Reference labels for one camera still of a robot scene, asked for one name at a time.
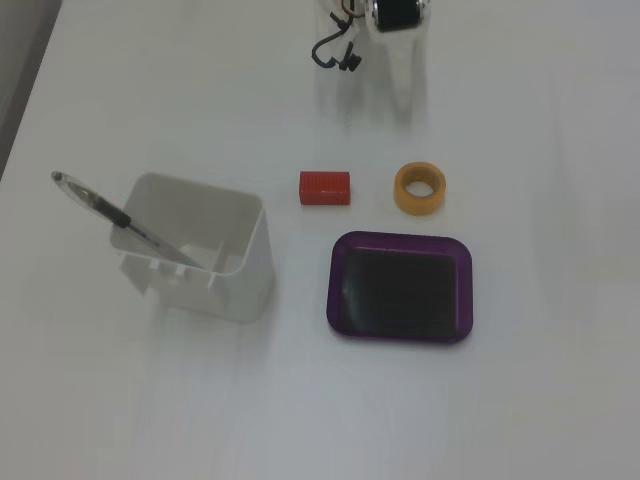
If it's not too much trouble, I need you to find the white plastic box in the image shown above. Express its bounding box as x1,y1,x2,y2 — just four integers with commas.
109,172,276,325

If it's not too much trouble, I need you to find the purple rectangular tray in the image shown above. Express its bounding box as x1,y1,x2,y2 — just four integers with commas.
325,230,475,346

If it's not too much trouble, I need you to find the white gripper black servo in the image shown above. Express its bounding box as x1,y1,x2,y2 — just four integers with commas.
367,0,432,125

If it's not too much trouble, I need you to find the black ballpoint pen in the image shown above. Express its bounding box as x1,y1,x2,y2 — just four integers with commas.
50,170,202,270

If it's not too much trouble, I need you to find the dark camera cable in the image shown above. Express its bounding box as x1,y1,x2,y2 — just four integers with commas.
311,11,362,73

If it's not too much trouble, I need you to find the yellow tape roll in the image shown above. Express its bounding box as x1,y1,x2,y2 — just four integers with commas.
393,161,447,217

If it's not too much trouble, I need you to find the red ribbed cube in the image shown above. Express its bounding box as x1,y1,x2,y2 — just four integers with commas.
298,170,352,207

